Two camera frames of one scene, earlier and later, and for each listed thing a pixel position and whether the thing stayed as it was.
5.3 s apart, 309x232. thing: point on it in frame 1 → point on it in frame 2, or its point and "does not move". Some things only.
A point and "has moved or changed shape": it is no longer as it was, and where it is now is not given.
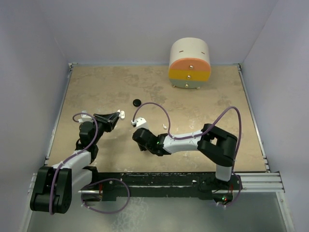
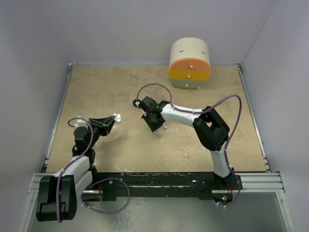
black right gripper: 142,148 → 153,127
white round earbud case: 122,115 has moved or changed shape
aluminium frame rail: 268,181 does not move
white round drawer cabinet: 189,65 does not move
